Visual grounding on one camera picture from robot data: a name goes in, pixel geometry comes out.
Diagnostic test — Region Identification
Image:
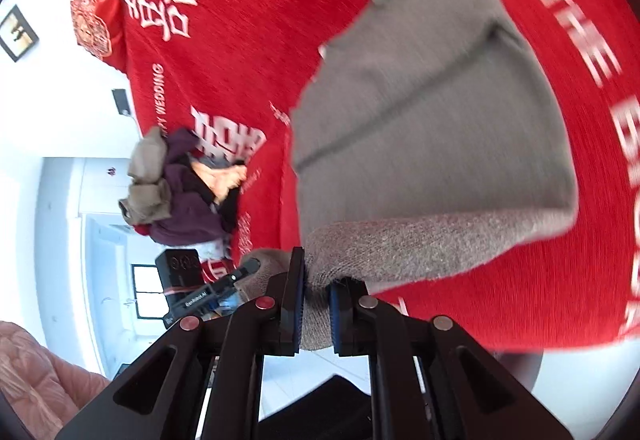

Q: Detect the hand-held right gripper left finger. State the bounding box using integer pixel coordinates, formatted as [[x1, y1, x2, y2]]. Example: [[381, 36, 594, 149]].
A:
[[55, 247, 306, 440]]

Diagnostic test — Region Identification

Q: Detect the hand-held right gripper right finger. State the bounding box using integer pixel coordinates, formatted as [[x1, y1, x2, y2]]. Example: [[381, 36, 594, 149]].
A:
[[327, 277, 573, 440]]

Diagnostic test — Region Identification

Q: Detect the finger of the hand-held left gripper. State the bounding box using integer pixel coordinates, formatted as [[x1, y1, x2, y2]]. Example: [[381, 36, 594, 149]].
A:
[[227, 257, 262, 285]]

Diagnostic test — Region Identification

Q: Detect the grey sweater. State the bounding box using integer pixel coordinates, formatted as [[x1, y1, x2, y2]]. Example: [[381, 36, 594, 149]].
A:
[[232, 0, 581, 352]]

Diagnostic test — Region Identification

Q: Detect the dark-framed window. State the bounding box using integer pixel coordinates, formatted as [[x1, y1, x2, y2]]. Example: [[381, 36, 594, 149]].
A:
[[130, 263, 169, 319]]

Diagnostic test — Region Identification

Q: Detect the black cloth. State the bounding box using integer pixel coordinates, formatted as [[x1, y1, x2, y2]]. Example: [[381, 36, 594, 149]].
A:
[[214, 162, 247, 235]]

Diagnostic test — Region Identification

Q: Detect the olive-grey cloth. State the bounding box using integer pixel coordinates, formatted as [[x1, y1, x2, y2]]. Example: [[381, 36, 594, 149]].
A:
[[119, 126, 174, 225]]

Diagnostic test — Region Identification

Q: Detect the pink quilted cloth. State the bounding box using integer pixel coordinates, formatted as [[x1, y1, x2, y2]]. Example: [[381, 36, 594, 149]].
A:
[[0, 320, 112, 440]]

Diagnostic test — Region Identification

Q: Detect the red embroidered pillow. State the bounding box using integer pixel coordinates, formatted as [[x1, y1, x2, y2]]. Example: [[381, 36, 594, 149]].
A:
[[69, 0, 128, 73]]

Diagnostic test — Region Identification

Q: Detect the black wall fixture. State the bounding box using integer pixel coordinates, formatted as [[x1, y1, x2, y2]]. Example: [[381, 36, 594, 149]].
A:
[[111, 88, 133, 117]]

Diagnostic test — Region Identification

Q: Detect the framed wall picture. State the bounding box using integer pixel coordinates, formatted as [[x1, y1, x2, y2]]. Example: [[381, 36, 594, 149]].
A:
[[0, 4, 40, 63]]

